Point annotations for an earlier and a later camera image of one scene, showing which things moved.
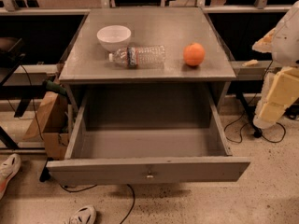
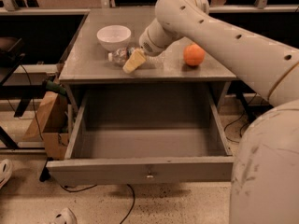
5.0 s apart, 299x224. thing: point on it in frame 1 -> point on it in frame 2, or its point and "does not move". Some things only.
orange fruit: x=193 y=54 does not move
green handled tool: x=52 y=86 does not move
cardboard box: x=50 y=123 does not move
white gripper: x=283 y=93 -> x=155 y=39
